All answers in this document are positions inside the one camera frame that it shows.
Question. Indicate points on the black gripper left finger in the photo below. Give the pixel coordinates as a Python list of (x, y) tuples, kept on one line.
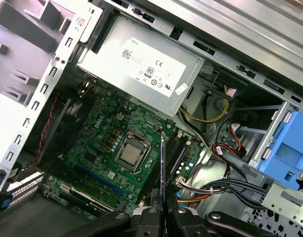
[(149, 222)]

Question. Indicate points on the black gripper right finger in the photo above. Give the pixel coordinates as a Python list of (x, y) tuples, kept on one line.
[(183, 222)]

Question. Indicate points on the silver CPU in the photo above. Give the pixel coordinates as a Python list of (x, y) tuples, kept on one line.
[(131, 154)]

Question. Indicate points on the CPU socket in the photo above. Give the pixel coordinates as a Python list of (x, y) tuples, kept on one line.
[(141, 138)]

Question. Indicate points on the green motherboard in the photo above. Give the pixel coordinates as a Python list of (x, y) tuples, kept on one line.
[(97, 148)]

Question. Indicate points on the silver drive cage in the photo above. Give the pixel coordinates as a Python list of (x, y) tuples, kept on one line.
[(270, 133)]

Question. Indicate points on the blue drive bay latch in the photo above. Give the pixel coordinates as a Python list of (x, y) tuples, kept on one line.
[(287, 153)]

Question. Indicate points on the black case fan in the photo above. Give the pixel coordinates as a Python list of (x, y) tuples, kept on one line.
[(67, 123)]

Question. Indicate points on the black PC case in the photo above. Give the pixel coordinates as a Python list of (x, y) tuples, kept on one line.
[(18, 138)]

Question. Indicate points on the grey power supply unit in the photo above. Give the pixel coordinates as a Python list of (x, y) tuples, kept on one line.
[(141, 64)]

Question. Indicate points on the grey parts rack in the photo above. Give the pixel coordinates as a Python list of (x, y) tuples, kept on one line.
[(20, 61)]

